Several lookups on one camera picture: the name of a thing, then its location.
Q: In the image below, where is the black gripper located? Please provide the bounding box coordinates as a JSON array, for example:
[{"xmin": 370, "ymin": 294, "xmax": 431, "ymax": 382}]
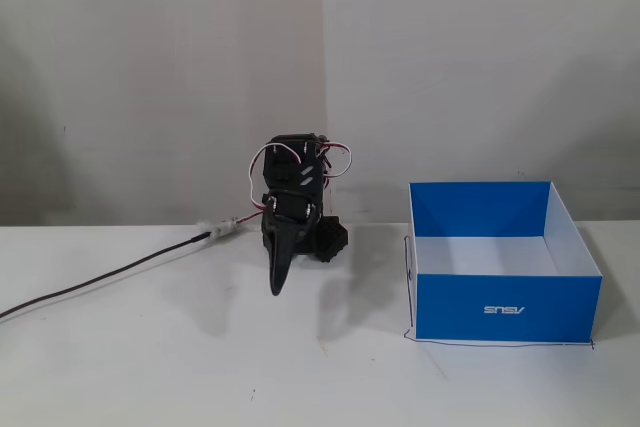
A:
[{"xmin": 260, "ymin": 190, "xmax": 322, "ymax": 298}]

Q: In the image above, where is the blue and white box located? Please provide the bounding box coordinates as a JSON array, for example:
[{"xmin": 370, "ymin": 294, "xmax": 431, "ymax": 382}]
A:
[{"xmin": 404, "ymin": 180, "xmax": 605, "ymax": 343}]

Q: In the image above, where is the white taped cable connector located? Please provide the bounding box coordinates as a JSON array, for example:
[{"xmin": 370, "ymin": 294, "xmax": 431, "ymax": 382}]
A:
[{"xmin": 197, "ymin": 216, "xmax": 244, "ymax": 239}]

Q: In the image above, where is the black power cable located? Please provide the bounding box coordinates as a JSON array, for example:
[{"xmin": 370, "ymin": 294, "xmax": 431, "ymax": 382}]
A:
[{"xmin": 0, "ymin": 232, "xmax": 211, "ymax": 321}]

